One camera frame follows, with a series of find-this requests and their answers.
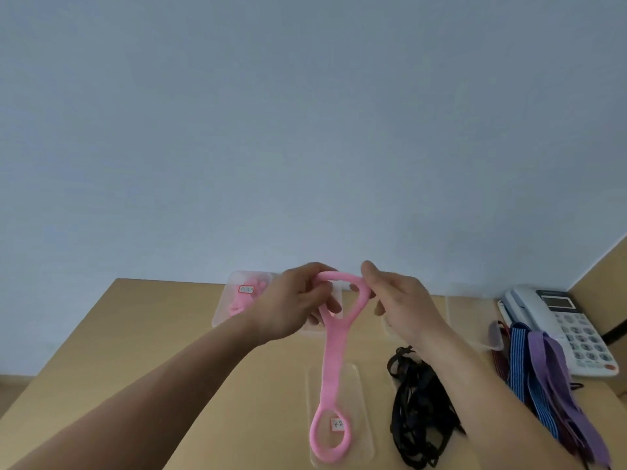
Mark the person's left hand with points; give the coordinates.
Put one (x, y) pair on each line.
(286, 308)

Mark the person's right hand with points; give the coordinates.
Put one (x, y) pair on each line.
(409, 308)

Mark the person's right thumb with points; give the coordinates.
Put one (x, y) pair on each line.
(373, 281)

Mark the person's left forearm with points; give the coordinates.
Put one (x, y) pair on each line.
(147, 406)

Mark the person's right forearm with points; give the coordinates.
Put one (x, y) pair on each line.
(485, 411)

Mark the empty clear plastic box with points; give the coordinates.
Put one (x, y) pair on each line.
(470, 320)

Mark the red-framed white label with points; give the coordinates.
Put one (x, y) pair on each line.
(246, 289)

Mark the clear plastic lid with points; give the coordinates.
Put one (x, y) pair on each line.
(362, 411)

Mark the small white label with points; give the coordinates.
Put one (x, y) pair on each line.
(338, 425)

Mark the white telephone handset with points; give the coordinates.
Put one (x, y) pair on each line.
(521, 303)

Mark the white desk telephone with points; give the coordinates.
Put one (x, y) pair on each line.
(583, 337)

